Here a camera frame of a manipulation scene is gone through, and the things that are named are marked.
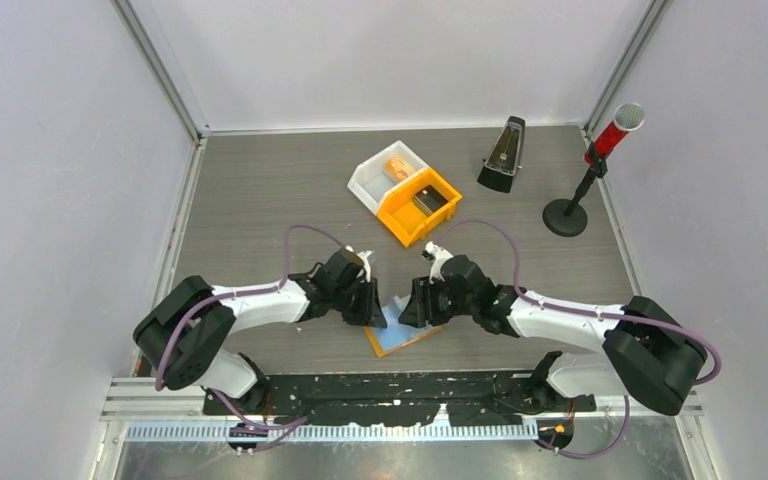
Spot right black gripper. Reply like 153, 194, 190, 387
398, 275, 477, 329

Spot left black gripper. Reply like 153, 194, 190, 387
332, 276, 387, 328

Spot orange card holder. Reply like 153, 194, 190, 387
363, 296, 445, 359

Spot blue credit card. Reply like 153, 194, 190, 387
370, 296, 440, 354

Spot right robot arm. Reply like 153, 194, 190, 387
398, 249, 708, 416

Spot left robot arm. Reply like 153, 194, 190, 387
133, 247, 386, 414

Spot black cards in yellow bin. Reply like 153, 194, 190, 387
412, 185, 448, 216

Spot yellow plastic bin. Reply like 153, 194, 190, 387
376, 168, 463, 248

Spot white plastic bin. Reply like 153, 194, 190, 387
347, 140, 429, 216

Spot orange box in white bin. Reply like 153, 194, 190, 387
384, 155, 417, 183

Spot black microphone stand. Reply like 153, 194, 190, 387
542, 143, 607, 238

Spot black metronome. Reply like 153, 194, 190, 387
477, 116, 526, 193

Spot red microphone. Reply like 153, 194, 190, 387
584, 102, 646, 165

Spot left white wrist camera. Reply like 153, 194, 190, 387
345, 245, 375, 283

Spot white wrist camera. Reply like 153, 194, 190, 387
421, 241, 453, 283
345, 245, 375, 283

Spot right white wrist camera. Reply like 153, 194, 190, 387
421, 241, 453, 283

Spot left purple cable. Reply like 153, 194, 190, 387
153, 223, 349, 393

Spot purple cable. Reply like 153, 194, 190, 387
433, 219, 723, 387
153, 223, 349, 393

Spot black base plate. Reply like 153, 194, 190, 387
203, 370, 596, 427

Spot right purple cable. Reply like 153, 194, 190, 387
433, 219, 723, 387

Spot white toothed rail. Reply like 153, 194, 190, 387
125, 419, 538, 443

